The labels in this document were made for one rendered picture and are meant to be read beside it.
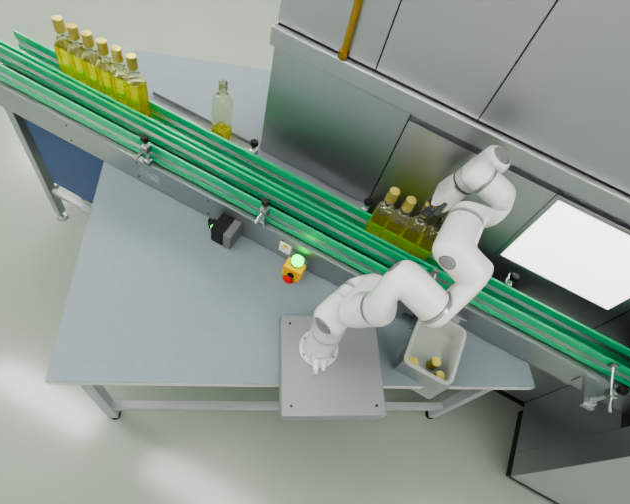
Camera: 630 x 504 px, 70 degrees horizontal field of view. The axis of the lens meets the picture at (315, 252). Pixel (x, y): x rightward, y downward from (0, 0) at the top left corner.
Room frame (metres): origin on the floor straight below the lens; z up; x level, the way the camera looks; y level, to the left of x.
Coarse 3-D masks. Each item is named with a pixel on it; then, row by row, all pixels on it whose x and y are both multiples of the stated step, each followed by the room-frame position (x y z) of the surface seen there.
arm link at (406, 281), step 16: (400, 272) 0.54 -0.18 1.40; (416, 272) 0.55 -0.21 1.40; (384, 288) 0.50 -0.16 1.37; (400, 288) 0.51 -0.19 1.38; (416, 288) 0.52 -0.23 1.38; (432, 288) 0.54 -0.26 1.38; (368, 304) 0.49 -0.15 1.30; (384, 304) 0.48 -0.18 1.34; (416, 304) 0.50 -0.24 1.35; (432, 304) 0.51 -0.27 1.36; (368, 320) 0.48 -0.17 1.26; (384, 320) 0.47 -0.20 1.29
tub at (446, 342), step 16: (416, 336) 0.74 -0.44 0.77; (432, 336) 0.77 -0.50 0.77; (448, 336) 0.79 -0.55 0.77; (464, 336) 0.77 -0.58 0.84; (416, 352) 0.69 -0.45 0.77; (432, 352) 0.71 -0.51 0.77; (448, 352) 0.73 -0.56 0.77; (416, 368) 0.60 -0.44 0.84; (448, 368) 0.66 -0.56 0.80; (448, 384) 0.59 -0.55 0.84
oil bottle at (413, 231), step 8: (416, 216) 0.98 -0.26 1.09; (408, 224) 0.95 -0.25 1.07; (416, 224) 0.95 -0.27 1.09; (424, 224) 0.96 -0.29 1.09; (408, 232) 0.94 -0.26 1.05; (416, 232) 0.93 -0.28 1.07; (400, 240) 0.94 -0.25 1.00; (408, 240) 0.93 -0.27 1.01; (416, 240) 0.93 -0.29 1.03; (400, 248) 0.94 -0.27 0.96; (408, 248) 0.93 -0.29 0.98
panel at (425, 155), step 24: (408, 144) 1.10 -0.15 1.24; (432, 144) 1.09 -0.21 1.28; (456, 144) 1.08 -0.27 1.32; (408, 168) 1.10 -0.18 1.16; (432, 168) 1.09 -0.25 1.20; (456, 168) 1.08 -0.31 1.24; (384, 192) 1.10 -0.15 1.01; (408, 192) 1.09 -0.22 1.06; (432, 192) 1.08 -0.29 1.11; (528, 192) 1.05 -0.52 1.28; (552, 192) 1.04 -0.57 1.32; (432, 216) 1.07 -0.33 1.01; (528, 216) 1.04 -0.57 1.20; (600, 216) 1.02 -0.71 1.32; (480, 240) 1.05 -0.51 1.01; (504, 240) 1.04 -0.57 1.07
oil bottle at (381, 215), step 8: (384, 200) 0.99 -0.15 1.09; (376, 208) 0.96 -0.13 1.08; (384, 208) 0.96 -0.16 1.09; (392, 208) 0.97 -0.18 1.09; (376, 216) 0.95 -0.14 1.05; (384, 216) 0.95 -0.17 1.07; (368, 224) 0.95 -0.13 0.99; (376, 224) 0.95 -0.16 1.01; (384, 224) 0.95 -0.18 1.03; (376, 232) 0.95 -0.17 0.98
